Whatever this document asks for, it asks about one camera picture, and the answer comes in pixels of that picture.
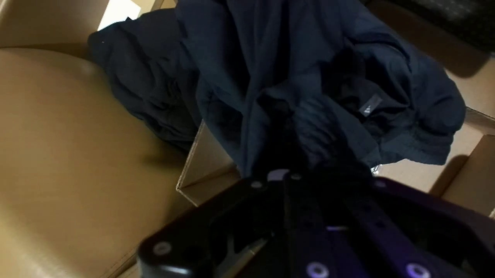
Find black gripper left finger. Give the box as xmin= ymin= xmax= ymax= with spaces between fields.
xmin=134 ymin=168 xmax=311 ymax=278

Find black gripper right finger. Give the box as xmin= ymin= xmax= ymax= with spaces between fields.
xmin=308 ymin=164 xmax=495 ymax=278

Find black trousers with white stripes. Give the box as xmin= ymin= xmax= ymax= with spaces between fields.
xmin=173 ymin=0 xmax=469 ymax=179

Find brown cardboard box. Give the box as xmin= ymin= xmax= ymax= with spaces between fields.
xmin=175 ymin=51 xmax=495 ymax=219

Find plain dark garment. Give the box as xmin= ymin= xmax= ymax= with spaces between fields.
xmin=85 ymin=8 xmax=204 ymax=153

